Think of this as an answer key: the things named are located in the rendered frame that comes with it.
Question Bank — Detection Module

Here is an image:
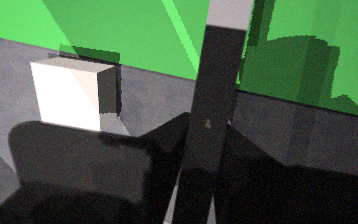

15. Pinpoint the green flat mat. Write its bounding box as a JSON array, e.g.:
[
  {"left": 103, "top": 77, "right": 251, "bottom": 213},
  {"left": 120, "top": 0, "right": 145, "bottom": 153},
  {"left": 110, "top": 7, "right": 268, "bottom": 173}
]
[{"left": 0, "top": 0, "right": 358, "bottom": 115}]

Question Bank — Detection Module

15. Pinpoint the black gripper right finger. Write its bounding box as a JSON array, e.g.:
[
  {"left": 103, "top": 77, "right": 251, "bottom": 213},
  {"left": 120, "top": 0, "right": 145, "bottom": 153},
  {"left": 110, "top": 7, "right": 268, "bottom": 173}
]
[{"left": 213, "top": 124, "right": 358, "bottom": 224}]

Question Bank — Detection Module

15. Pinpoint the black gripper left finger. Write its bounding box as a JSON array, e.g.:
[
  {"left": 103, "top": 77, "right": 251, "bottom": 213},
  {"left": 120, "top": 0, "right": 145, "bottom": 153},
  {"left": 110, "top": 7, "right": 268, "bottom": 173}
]
[{"left": 8, "top": 112, "right": 190, "bottom": 224}]

